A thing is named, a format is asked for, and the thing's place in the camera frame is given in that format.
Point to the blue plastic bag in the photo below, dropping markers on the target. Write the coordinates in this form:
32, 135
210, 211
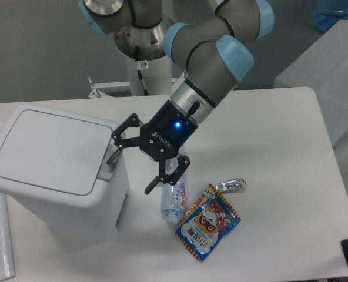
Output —
328, 13

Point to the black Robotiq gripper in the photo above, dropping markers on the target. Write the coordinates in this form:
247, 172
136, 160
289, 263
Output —
169, 129

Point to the white push-lid trash can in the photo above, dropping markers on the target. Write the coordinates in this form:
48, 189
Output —
54, 163

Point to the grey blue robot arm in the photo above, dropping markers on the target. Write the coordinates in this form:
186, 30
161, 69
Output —
213, 53

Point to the crumpled silver foil wrapper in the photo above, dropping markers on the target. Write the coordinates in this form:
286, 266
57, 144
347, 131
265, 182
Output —
232, 186

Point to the clear plastic water bottle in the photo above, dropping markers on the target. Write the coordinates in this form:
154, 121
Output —
173, 202

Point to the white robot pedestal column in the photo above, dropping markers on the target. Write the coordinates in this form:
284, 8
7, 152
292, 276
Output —
149, 68

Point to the blue snack bag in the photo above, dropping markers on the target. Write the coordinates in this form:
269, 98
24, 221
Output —
208, 220

